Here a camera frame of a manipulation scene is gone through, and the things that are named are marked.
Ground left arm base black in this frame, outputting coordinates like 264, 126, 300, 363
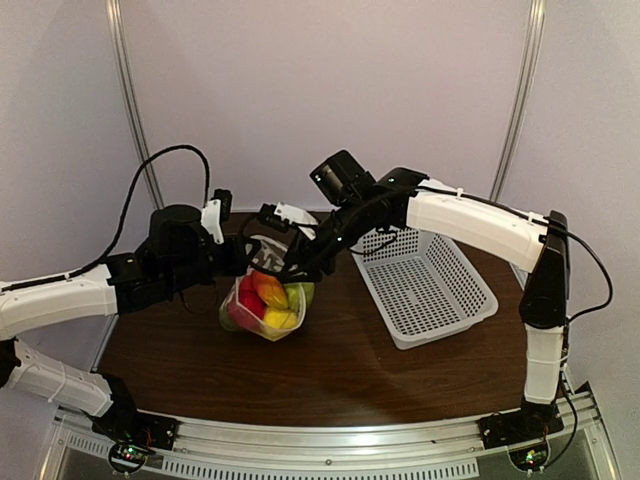
89, 374, 178, 451

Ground green fake apple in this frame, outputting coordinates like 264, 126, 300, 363
219, 309, 241, 332

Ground aluminium frame post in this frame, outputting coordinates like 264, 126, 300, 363
103, 0, 166, 209
490, 0, 546, 201

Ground orange red fake mango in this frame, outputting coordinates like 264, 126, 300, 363
250, 270, 288, 310

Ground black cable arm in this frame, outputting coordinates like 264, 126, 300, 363
239, 189, 614, 471
0, 144, 212, 291

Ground clear polka dot zip bag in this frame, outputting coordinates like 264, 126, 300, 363
218, 234, 317, 343

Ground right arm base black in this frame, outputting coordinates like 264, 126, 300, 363
477, 402, 564, 449

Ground aluminium front rail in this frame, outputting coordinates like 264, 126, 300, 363
49, 382, 609, 479

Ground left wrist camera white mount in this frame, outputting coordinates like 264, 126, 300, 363
201, 189, 233, 245

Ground red fake apple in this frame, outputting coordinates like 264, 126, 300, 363
238, 276, 266, 320

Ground aluminium frame post left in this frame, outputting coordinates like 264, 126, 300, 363
103, 0, 166, 209

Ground yellow fake pear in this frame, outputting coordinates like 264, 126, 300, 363
263, 307, 299, 332

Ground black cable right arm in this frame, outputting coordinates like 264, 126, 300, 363
239, 189, 614, 471

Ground aluminium frame post right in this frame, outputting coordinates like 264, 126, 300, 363
490, 0, 546, 201

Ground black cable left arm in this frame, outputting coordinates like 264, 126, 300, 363
0, 144, 212, 291

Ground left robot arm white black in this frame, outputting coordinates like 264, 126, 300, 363
1, 200, 260, 418

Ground white perforated plastic basket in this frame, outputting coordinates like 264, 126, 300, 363
352, 228, 499, 350

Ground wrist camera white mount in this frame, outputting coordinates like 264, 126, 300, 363
258, 202, 319, 233
201, 189, 233, 245

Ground green fake pear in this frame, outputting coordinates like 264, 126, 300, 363
284, 282, 315, 312

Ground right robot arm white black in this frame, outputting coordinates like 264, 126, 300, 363
275, 150, 569, 436

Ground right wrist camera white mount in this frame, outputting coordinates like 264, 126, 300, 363
258, 202, 319, 233

